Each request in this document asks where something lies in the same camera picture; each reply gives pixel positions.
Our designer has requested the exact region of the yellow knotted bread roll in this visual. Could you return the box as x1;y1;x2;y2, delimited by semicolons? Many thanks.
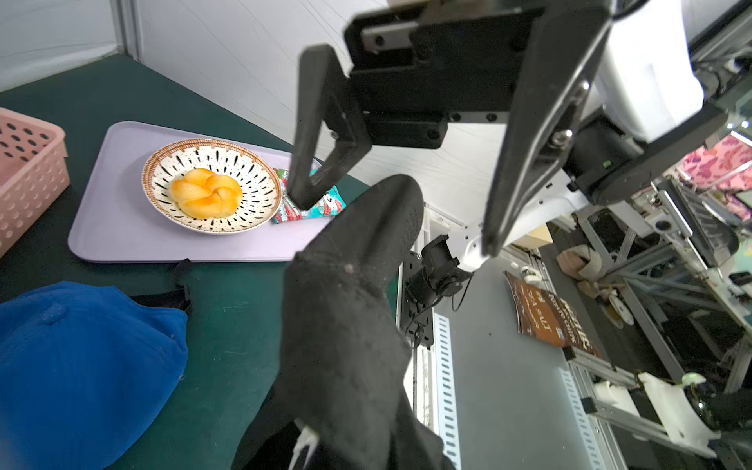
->
170;168;243;219

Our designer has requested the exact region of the lavender plastic tray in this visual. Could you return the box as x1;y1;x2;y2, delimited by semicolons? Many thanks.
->
68;121;329;264

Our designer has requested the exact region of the black baseball cap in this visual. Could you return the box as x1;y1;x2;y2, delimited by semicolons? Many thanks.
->
232;175;452;469

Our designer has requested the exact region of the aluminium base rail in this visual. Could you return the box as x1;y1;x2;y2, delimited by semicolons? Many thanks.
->
396;207;461;469

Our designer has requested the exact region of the pink perforated plastic basket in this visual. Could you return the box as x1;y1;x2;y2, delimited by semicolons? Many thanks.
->
0;108;71;254

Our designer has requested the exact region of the patterned plate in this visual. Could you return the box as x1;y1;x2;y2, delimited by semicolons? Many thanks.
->
142;139;283;235

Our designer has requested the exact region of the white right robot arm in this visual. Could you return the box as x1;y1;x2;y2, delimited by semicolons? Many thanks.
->
287;1;726;271

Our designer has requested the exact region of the green snack packet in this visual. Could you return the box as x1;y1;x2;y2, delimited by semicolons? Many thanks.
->
271;168;346;224

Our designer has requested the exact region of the blue baseball cap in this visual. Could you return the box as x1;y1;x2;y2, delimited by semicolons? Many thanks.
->
1;260;191;469

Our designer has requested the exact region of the brown sea salt packet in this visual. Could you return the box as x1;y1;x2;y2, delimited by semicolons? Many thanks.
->
504;272;602;358

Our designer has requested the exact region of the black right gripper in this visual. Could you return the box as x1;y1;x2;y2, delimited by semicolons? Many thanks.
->
286;0;615;258

